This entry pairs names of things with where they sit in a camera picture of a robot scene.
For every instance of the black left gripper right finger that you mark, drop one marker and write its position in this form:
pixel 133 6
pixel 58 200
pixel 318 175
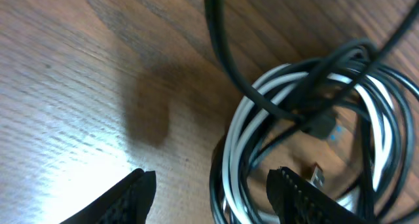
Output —
pixel 294 200

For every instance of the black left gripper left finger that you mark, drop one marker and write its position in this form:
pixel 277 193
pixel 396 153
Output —
pixel 128 202

